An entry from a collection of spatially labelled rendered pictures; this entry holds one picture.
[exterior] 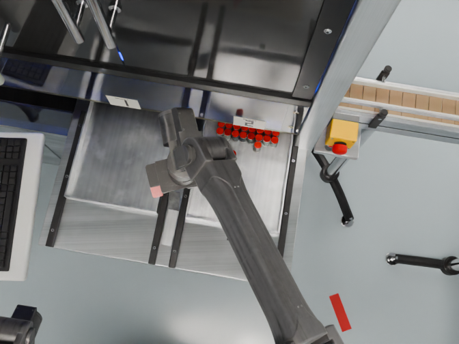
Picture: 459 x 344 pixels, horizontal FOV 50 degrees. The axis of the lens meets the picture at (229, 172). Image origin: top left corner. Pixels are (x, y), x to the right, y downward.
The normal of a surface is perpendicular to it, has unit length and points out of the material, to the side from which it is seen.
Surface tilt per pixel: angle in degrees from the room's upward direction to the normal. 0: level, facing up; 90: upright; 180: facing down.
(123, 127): 0
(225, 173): 38
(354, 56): 90
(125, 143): 0
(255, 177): 0
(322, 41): 90
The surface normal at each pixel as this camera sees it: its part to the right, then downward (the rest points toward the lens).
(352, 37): -0.17, 0.95
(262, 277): -0.74, 0.04
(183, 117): 0.58, -0.31
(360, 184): 0.01, -0.25
